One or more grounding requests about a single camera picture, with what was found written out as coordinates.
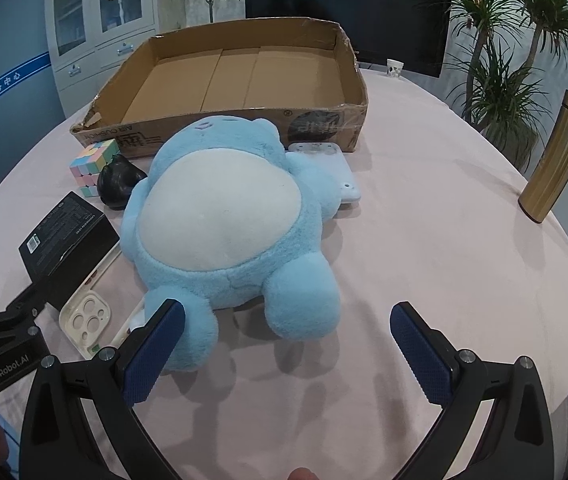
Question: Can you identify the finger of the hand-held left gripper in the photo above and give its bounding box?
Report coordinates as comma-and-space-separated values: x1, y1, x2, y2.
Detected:
0, 280, 49, 333

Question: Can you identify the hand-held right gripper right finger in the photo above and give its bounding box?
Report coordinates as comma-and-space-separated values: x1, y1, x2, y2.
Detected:
390, 302, 568, 480

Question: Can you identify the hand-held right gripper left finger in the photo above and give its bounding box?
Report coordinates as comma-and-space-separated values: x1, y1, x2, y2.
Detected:
18, 299, 186, 480

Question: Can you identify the cream phone case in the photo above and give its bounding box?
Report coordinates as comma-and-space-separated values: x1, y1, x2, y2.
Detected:
59, 242, 125, 361

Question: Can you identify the blue plush toy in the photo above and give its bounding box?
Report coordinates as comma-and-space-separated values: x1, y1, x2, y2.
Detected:
120, 115, 349, 373

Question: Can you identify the black plush toy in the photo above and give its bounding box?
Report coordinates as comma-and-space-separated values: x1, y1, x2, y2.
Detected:
98, 154, 149, 212

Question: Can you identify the pastel puzzle cube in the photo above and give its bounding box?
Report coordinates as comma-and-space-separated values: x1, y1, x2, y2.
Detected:
69, 140, 121, 200

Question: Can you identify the pale lavender device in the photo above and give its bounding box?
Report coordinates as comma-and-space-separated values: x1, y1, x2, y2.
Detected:
288, 141, 362, 207

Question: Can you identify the cardboard box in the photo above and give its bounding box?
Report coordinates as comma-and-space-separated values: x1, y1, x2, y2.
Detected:
69, 16, 369, 161

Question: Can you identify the white plastic item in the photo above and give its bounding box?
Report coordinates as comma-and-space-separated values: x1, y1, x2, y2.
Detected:
114, 296, 152, 348

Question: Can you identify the black product box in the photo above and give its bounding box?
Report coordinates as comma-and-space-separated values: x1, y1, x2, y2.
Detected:
18, 191, 121, 312

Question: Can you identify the pale pink tablecloth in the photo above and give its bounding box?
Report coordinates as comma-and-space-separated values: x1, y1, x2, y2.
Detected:
0, 70, 568, 480

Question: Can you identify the grey glass door cabinet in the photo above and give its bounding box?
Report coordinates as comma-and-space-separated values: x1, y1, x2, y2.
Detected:
44, 0, 161, 122

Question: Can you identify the gold thermos bottle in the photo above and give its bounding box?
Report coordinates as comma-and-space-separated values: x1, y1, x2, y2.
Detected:
518, 89, 568, 225

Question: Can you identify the tall palm potted plant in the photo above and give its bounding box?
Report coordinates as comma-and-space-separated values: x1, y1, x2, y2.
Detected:
441, 0, 568, 168

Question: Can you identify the black flat screen monitor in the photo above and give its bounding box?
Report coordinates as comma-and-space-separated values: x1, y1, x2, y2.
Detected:
243, 0, 453, 79

